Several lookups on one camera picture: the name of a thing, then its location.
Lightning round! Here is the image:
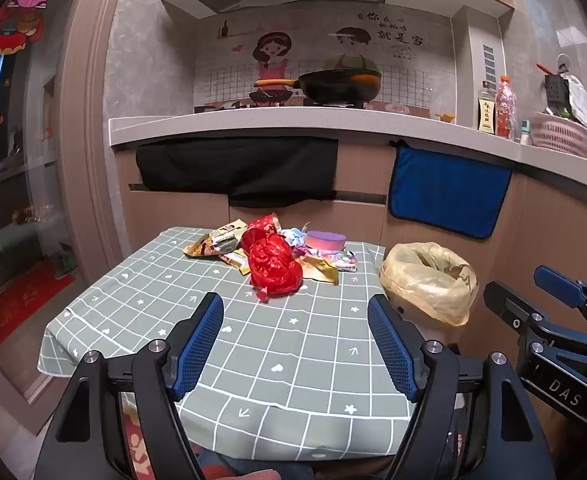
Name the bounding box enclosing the red doormat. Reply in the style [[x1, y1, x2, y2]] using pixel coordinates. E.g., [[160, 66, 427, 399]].
[[0, 260, 77, 352]]

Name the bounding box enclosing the gas stove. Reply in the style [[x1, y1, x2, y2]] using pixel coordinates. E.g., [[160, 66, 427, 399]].
[[194, 91, 374, 115]]

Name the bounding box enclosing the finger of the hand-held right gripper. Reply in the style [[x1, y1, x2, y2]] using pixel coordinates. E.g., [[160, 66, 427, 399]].
[[483, 281, 587, 361], [533, 265, 587, 333]]

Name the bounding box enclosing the red plastic bag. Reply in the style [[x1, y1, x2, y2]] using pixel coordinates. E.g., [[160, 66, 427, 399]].
[[241, 227, 304, 303]]

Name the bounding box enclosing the purple sponge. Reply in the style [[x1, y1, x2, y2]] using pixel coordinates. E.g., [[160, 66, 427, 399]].
[[305, 230, 347, 252]]

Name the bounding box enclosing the trash bin with yellow liner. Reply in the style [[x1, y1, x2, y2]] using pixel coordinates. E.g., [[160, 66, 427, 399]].
[[378, 242, 479, 346]]

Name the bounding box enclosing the orange-capped plastic bottle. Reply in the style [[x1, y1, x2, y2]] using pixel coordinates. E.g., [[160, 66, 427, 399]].
[[496, 75, 519, 140]]

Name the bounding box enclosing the green checked tablecloth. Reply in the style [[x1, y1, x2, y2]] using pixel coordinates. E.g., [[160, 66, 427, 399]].
[[38, 226, 417, 462]]

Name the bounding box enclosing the wooden kitchen cabinet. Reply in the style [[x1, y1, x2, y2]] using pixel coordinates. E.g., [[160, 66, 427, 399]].
[[116, 135, 587, 341]]

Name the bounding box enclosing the pile of snack wrappers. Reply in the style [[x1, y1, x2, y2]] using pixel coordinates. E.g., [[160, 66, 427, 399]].
[[182, 212, 359, 286]]

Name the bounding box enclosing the black cloth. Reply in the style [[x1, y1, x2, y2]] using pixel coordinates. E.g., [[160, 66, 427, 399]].
[[135, 137, 339, 209]]

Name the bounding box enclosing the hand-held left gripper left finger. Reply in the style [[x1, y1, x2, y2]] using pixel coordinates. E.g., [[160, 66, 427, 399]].
[[34, 291, 225, 480]]

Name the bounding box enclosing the white vented column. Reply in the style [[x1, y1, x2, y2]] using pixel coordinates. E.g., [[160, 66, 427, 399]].
[[451, 5, 507, 131]]

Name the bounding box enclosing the clear bottle with yellow label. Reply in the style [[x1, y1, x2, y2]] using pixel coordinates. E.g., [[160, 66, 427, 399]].
[[477, 80, 498, 136]]

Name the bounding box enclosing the white plastic bag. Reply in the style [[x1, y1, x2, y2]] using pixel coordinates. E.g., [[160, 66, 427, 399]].
[[563, 74, 587, 141]]

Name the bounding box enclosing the blue towel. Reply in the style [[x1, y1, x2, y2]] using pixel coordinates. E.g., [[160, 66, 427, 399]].
[[387, 140, 513, 239]]

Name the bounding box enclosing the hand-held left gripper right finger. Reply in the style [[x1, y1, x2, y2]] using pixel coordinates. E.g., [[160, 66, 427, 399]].
[[367, 294, 559, 480]]

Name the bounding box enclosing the pink plastic basket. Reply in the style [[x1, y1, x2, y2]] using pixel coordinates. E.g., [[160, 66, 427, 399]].
[[529, 111, 587, 155]]

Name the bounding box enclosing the black wok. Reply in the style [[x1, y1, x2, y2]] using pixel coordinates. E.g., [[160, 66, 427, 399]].
[[254, 68, 383, 103]]

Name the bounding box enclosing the cartoon wall sticker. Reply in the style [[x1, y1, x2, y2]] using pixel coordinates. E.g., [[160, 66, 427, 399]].
[[194, 7, 457, 116]]

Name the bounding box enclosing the black utensil holder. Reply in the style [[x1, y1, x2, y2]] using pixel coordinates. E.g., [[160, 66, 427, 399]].
[[545, 74, 571, 113]]

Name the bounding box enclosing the red paper door decoration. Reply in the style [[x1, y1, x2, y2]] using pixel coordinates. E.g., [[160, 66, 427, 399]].
[[0, 0, 67, 56]]

